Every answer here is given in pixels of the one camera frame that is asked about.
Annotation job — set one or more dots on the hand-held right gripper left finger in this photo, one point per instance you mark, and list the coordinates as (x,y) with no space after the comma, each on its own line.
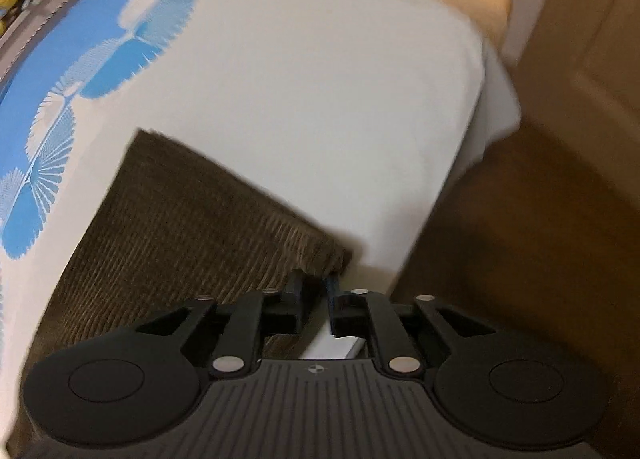
(300,299)

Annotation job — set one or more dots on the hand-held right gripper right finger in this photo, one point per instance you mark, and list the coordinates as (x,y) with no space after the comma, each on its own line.
(345,311)

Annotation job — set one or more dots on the blue and white bed sheet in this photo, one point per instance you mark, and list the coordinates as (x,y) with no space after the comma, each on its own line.
(300,114)

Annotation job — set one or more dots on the beige wooden door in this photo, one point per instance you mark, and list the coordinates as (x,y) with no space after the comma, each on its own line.
(585,39)

